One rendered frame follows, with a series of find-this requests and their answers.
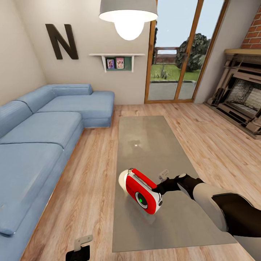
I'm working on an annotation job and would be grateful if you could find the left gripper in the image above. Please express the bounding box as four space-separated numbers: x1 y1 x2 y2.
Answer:
66 245 90 261

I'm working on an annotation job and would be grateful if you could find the radio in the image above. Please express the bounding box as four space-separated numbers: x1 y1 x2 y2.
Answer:
126 169 162 214

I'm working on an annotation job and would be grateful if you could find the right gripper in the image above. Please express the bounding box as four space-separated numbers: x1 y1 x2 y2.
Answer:
152 177 174 195

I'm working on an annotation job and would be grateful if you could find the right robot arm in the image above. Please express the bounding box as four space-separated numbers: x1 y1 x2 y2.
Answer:
152 169 261 261

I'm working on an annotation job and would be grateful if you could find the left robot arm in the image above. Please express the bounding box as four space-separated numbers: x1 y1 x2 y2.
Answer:
66 235 94 261

